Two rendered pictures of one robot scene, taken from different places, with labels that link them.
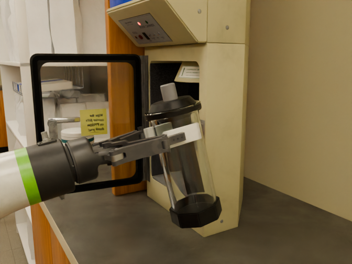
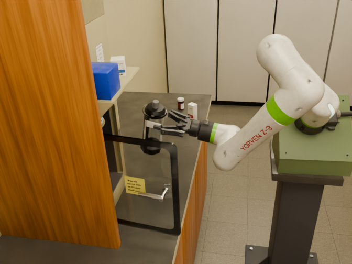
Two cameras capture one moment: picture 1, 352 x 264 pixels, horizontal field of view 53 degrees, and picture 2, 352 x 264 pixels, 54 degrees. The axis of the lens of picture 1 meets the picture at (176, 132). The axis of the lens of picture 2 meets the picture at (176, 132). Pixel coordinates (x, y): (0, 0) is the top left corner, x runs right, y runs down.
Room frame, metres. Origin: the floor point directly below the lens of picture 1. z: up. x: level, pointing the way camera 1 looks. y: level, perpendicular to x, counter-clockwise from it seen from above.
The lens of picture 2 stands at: (1.61, 1.01, 1.96)
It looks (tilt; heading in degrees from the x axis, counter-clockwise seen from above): 30 degrees down; 223
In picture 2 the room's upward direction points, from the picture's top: 3 degrees counter-clockwise
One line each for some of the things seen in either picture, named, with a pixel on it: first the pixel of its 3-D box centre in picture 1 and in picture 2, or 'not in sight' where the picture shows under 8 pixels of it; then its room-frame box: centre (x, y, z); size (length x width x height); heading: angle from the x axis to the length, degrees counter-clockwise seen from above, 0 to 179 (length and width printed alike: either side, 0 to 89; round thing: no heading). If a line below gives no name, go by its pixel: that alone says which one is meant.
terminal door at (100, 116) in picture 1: (91, 124); (137, 186); (1.00, 0.24, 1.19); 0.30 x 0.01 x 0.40; 113
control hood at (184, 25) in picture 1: (151, 24); (113, 95); (0.91, 0.06, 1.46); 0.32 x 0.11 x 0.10; 31
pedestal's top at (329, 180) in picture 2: not in sight; (303, 161); (0.11, 0.49, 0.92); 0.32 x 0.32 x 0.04; 30
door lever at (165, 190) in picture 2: not in sight; (153, 193); (0.99, 0.32, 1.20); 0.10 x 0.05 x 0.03; 113
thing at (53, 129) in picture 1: (53, 130); not in sight; (0.94, 0.34, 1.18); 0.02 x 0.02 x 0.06; 23
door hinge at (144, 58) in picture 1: (145, 120); not in sight; (1.06, 0.09, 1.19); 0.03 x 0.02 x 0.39; 31
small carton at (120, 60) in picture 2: not in sight; (118, 66); (0.84, 0.02, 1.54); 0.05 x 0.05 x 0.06; 47
